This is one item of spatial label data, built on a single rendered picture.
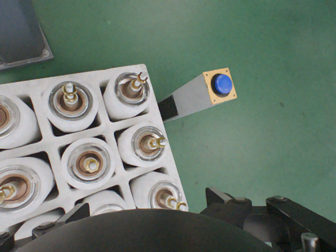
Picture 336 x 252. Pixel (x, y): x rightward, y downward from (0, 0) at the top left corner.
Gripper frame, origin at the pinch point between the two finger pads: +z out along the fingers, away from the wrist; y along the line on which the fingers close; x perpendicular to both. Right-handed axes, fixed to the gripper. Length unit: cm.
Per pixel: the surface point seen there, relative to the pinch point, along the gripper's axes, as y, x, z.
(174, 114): 7.8, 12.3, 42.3
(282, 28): 74, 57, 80
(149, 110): 0.7, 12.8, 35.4
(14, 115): -21.3, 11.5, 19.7
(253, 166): 42, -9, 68
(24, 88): -23.6, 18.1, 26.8
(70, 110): -13.5, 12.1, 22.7
